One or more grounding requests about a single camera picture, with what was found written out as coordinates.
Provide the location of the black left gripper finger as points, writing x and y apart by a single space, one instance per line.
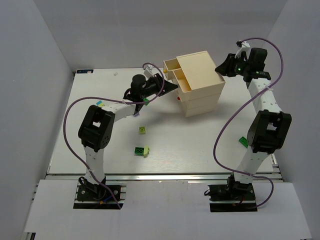
164 84
168 89

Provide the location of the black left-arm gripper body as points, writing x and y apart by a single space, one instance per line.
160 85

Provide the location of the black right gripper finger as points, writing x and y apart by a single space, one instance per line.
229 63
224 72

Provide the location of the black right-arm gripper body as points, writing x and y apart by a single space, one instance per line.
230 66

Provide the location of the cream plastic drawer cabinet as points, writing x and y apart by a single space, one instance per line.
206 84

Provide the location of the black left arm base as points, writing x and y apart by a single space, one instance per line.
89 196

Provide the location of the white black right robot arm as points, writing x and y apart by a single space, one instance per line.
269 128

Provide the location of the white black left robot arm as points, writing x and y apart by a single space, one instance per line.
96 128

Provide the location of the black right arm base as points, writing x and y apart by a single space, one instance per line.
232 197

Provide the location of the dark green sloped lego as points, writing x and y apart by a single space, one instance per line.
146 101

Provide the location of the lime green lego centre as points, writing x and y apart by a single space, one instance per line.
142 130

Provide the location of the lime green lego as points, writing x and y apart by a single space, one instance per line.
142 130
146 151

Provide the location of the lime green lego front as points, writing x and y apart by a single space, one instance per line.
146 151

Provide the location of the dark green lego front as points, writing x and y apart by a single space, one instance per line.
139 151

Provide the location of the black table label left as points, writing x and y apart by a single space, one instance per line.
84 71

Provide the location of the green flat lego right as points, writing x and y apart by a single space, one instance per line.
243 141

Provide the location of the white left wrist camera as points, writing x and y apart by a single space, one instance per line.
148 71

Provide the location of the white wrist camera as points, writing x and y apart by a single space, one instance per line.
243 47
148 71

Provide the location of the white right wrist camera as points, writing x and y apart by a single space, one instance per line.
243 47

